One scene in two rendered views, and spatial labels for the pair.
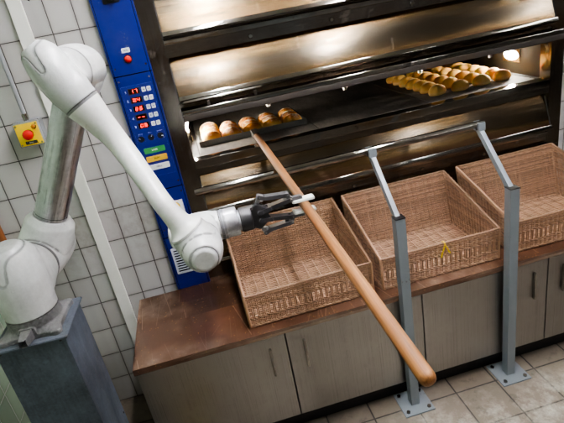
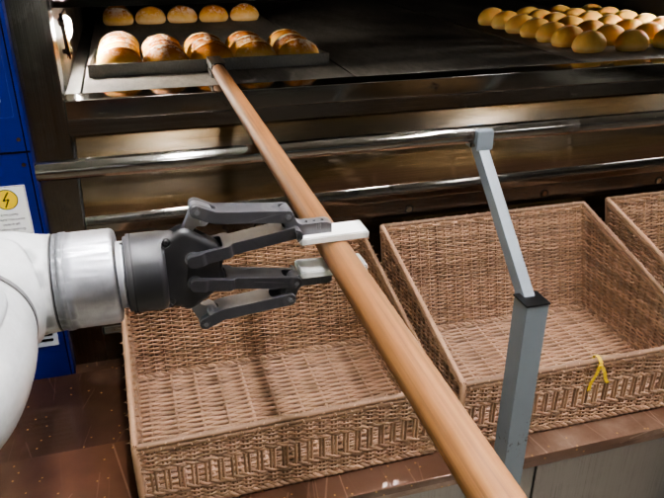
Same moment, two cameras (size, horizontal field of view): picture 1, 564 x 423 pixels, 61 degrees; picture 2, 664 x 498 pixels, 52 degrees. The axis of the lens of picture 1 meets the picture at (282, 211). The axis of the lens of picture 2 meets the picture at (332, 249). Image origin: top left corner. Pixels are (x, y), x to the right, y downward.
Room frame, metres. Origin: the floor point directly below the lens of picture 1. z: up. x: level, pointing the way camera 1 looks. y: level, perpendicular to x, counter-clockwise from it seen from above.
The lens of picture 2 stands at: (0.74, 0.02, 1.50)
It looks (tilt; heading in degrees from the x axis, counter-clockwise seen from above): 26 degrees down; 352
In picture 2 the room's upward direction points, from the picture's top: straight up
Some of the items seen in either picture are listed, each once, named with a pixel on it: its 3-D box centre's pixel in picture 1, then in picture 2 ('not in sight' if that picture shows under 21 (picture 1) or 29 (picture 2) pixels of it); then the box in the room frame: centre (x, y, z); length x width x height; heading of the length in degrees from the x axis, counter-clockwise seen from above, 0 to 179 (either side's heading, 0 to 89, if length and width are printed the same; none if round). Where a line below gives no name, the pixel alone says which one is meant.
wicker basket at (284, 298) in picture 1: (295, 257); (269, 348); (1.90, -0.02, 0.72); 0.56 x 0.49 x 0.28; 99
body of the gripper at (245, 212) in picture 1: (253, 216); (173, 268); (1.34, 0.09, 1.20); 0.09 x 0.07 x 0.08; 98
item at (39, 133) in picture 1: (31, 132); not in sight; (1.98, 0.93, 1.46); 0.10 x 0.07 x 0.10; 98
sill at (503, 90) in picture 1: (378, 120); (479, 80); (2.26, -0.54, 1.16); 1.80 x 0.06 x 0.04; 98
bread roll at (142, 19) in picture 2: not in sight; (150, 15); (3.18, 0.28, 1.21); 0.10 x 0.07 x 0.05; 94
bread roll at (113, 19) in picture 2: not in sight; (118, 16); (3.16, 0.38, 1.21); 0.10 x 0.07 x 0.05; 95
